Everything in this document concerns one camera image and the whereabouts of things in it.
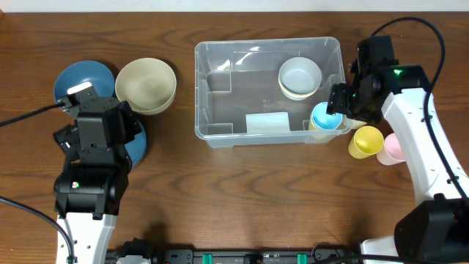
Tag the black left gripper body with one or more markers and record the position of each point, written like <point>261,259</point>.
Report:
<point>64,136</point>

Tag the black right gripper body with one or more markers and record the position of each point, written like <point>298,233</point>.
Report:
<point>339,100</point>

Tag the white cup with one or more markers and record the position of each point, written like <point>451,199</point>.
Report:
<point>354,124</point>

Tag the light blue cup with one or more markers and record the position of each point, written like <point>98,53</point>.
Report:
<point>321,120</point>

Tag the yellow cup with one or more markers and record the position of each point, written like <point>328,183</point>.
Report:
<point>321,134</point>
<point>367,141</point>

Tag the grey bowl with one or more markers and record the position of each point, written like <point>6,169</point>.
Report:
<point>300,76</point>

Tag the white bowl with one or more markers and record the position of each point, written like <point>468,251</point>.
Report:
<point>293,96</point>

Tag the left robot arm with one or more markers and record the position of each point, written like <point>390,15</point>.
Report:
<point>95,172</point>

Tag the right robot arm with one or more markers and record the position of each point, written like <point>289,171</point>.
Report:
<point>437,229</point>

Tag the dark blue plate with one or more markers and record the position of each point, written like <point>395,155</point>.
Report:
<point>96,73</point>
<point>137,148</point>

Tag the beige bowl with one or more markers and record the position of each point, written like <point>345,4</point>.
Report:
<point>149,85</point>

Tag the pink cup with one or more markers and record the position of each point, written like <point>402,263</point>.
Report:
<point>391,152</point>

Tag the clear plastic storage bin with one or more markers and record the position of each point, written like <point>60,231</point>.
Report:
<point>238,100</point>

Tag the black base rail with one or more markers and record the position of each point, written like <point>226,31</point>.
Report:
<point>142,251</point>

